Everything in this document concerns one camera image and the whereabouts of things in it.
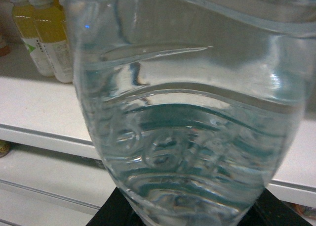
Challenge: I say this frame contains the yellow juice bottle white cap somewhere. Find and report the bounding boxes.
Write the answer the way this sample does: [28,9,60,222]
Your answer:
[9,0,54,77]

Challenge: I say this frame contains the water bottle athletes label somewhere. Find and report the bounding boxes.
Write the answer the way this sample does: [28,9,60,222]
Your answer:
[65,0,316,226]

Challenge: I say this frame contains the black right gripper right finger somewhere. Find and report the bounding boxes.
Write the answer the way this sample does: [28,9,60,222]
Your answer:
[243,190,312,226]

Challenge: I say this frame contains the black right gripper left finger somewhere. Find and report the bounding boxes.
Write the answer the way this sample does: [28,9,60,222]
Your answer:
[92,187,143,226]

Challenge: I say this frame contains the white upper shelf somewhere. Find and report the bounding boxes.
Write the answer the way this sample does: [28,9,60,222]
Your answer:
[0,44,316,207]

